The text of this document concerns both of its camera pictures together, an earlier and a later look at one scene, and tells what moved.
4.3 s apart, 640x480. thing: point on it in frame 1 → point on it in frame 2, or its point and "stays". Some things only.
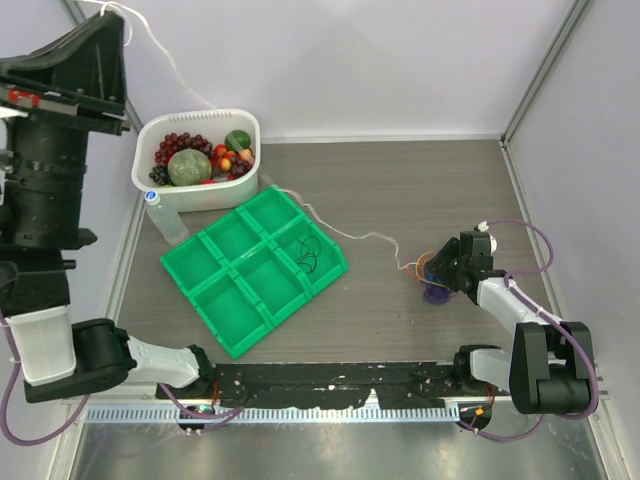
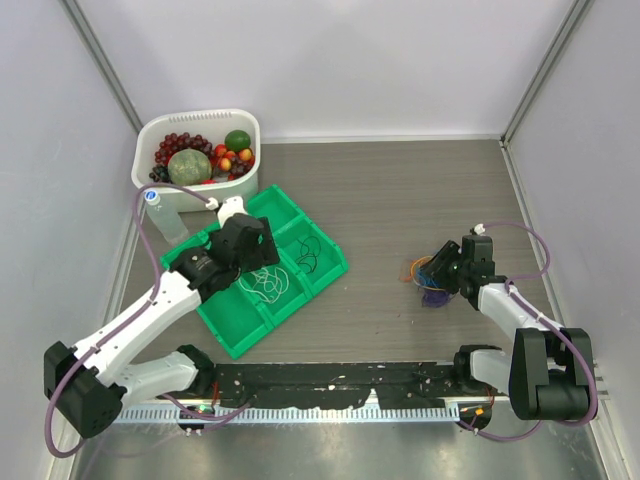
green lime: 237,140 stays
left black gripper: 100,82 → 269,251
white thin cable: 259,177 → 270,285
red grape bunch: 173,143 stays
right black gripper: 440,263 stays
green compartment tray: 254,266 stays
